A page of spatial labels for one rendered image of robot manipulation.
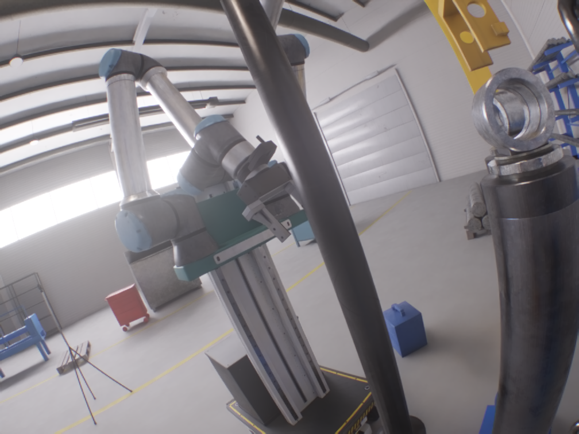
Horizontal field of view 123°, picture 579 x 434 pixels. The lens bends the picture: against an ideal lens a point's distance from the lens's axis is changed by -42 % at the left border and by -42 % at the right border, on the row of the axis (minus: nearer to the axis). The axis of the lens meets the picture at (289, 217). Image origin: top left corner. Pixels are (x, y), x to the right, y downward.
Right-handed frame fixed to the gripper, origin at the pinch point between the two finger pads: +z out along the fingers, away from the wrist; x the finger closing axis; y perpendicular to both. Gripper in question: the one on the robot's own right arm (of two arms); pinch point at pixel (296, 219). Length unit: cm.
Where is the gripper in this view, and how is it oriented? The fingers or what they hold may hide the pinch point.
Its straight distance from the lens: 62.2
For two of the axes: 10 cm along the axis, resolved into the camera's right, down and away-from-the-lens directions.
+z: 6.8, 7.2, -1.0
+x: -5.4, 4.1, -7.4
